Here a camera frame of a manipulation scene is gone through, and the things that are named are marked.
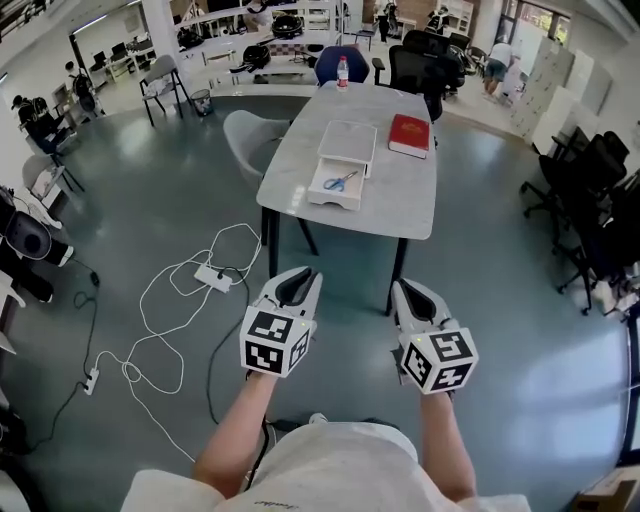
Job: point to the red hardcover book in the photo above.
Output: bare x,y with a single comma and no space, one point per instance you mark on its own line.
410,134

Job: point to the grey table with black legs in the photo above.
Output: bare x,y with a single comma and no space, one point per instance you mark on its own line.
400,200

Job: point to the person's left forearm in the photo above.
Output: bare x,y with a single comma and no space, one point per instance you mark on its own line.
235,435

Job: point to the black mesh office chair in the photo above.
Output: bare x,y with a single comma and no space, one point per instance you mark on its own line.
425,70

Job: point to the person's right forearm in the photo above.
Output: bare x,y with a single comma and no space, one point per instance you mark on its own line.
445,445

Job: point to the large white power strip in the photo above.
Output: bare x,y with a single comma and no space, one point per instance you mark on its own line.
214,278

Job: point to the white storage cabinets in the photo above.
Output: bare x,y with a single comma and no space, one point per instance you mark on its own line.
560,95

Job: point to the row of black office chairs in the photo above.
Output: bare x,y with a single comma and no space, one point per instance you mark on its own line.
595,200

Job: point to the grey chair with white cloth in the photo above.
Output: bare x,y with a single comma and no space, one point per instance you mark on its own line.
45,177

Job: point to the white drawer box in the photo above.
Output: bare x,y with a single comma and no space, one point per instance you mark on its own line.
347,142

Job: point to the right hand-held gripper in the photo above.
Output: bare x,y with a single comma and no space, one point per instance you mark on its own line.
440,357

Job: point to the small white power strip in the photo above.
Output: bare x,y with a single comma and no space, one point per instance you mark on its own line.
90,382

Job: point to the clear water bottle red label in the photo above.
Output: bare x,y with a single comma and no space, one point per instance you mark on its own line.
342,75

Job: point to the person's light grey clothing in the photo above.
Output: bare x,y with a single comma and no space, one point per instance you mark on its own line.
340,470

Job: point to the person's white shoe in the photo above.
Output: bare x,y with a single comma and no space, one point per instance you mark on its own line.
318,418

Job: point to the light grey shell chair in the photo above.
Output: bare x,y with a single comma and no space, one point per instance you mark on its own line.
247,137

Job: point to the grey chair with black legs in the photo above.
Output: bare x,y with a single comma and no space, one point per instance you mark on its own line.
162,77

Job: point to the long white workbench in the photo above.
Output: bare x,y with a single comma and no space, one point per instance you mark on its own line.
280,75

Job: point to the brown cardboard box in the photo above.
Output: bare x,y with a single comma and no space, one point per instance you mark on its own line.
612,492

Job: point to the black helmet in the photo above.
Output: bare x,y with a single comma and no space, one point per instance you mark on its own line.
287,25
257,55

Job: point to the blue upholstered chair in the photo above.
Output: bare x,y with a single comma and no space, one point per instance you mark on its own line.
345,62

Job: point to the black and white robot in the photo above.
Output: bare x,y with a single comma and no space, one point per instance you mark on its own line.
27,240

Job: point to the black mesh waste bin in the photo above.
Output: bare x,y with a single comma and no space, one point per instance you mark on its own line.
202,102

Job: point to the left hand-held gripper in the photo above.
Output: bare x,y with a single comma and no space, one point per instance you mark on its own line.
272,345

